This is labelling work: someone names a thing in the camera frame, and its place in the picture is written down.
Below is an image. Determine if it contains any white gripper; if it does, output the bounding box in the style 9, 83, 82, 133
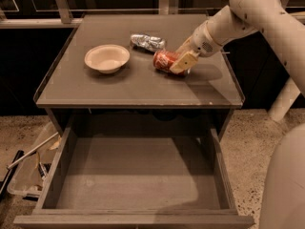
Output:
170, 21, 222, 74

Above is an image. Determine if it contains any red coke can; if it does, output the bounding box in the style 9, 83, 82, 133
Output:
152, 50, 179, 74

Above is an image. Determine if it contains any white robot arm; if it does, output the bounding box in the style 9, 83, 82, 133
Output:
170, 0, 305, 229

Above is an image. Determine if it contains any open grey top drawer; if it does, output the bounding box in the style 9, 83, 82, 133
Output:
14, 113, 254, 229

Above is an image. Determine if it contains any crumpled silver foil bag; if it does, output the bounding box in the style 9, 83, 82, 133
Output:
131, 33, 166, 52

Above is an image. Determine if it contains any white paper bowl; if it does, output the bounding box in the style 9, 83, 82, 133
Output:
84, 45, 130, 74

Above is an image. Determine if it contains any grey cabinet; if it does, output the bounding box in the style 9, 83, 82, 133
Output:
34, 14, 244, 131

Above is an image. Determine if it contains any clear plastic bin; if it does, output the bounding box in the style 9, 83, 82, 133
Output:
7, 123, 61, 198

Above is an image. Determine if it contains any white rod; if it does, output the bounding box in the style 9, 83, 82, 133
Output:
7, 133, 59, 170

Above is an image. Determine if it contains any black flat object on floor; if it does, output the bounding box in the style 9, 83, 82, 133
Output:
0, 150, 24, 201

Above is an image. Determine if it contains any metal railing frame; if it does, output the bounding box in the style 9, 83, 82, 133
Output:
0, 0, 298, 30

